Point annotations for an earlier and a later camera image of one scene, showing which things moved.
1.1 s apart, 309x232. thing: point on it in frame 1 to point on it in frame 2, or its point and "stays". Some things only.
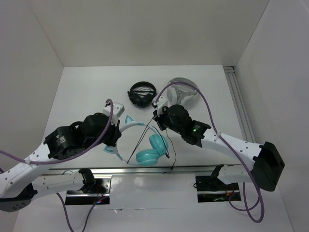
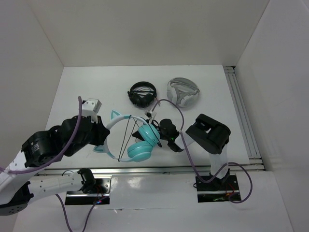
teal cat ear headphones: x=159 y=147 to x=139 y=150
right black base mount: x=211 y=189 stays
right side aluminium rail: x=241 y=108 stays
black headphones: x=142 y=94 stays
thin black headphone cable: x=141 y=138 to x=119 y=157
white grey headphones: x=182 y=91 stays
